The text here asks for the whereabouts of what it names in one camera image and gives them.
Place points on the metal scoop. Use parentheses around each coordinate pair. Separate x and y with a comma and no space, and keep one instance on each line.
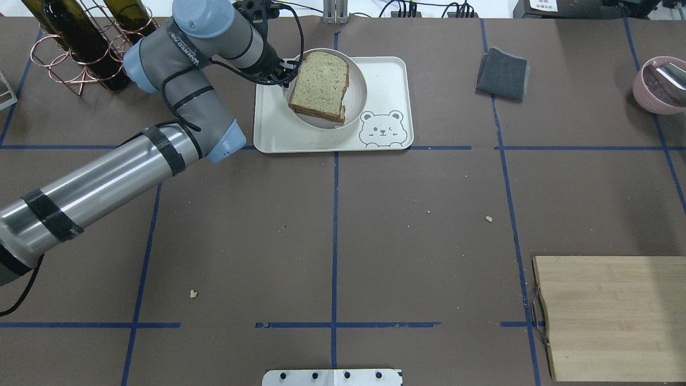
(670,77)

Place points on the wooden cutting board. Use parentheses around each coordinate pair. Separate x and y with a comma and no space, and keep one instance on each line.
(613,318)

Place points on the grey metal post bracket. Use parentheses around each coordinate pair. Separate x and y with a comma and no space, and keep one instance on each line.
(335,12)

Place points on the folded grey cloth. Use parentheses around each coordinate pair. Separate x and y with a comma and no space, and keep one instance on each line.
(503,74)

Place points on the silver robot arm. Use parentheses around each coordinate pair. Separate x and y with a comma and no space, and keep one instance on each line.
(170,62)

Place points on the round white plate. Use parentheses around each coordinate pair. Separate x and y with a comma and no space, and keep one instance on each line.
(355,98)

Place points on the white bear serving tray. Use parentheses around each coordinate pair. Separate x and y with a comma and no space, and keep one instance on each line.
(385,124)

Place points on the copper wire bottle rack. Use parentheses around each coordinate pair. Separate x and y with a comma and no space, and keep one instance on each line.
(57,61)

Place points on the bread slice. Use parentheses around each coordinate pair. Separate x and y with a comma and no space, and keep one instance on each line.
(322,81)
(336,115)

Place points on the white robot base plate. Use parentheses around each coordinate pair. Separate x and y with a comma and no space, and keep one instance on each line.
(372,376)

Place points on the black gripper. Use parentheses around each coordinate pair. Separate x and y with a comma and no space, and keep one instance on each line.
(270,64)

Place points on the dark green wine bottle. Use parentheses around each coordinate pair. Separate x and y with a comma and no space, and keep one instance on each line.
(75,30)

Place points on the pink bowl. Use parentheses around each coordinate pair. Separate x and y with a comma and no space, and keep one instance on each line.
(651,96)

